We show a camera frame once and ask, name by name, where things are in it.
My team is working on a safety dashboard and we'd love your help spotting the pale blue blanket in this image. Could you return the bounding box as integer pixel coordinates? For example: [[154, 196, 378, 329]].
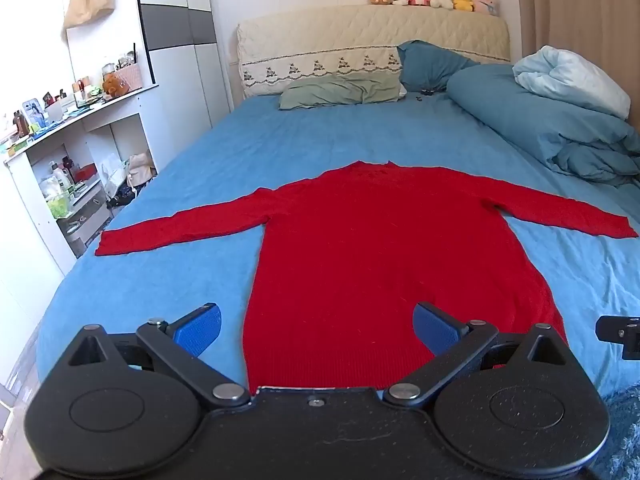
[[513, 45, 632, 120]]

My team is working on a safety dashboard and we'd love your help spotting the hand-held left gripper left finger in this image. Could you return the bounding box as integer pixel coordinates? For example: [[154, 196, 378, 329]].
[[65, 302, 251, 409]]

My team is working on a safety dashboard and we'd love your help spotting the blue fluffy rug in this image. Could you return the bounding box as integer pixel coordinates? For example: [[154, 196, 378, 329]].
[[592, 387, 640, 480]]

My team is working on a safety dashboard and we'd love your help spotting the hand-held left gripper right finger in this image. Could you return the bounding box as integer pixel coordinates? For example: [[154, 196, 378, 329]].
[[383, 301, 573, 409]]

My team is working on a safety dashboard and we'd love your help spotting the beige curtain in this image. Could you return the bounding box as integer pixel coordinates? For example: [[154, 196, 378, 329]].
[[515, 0, 640, 126]]

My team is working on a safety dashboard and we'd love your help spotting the bed with blue sheet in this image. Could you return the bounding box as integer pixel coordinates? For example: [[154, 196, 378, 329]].
[[36, 91, 640, 403]]

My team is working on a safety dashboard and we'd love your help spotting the white shelf desk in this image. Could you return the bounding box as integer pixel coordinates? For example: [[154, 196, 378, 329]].
[[0, 24, 162, 277]]

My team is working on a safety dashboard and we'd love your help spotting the blue duvet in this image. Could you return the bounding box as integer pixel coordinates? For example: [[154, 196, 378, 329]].
[[446, 62, 640, 187]]

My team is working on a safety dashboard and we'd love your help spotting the teal pillow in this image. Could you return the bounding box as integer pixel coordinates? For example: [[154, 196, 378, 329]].
[[397, 40, 482, 92]]

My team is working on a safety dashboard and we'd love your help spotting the white bottle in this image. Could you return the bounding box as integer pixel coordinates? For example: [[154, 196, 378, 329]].
[[49, 161, 71, 195]]

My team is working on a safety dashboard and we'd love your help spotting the beige cloth bag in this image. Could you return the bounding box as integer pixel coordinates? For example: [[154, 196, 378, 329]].
[[125, 152, 157, 189]]

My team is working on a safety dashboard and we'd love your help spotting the cream quilted headboard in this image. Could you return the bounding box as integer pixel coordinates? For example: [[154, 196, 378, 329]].
[[236, 4, 512, 102]]

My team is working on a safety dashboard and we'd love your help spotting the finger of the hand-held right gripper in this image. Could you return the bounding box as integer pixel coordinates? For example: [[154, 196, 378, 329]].
[[595, 315, 640, 361]]

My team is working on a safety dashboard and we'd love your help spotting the pink basket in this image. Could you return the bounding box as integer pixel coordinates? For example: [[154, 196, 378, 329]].
[[120, 63, 144, 89]]

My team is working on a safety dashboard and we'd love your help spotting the white and grey wardrobe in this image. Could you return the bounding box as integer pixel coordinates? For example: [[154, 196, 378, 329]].
[[136, 0, 234, 171]]

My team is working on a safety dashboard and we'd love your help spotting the red knit sweater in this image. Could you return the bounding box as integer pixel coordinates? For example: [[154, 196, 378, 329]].
[[95, 160, 640, 391]]

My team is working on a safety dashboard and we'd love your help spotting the green pillow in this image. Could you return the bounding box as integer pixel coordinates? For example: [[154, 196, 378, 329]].
[[278, 71, 405, 111]]

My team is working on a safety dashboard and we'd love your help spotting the orange plush toy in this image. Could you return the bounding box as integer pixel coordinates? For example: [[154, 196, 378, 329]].
[[102, 73, 130, 99]]

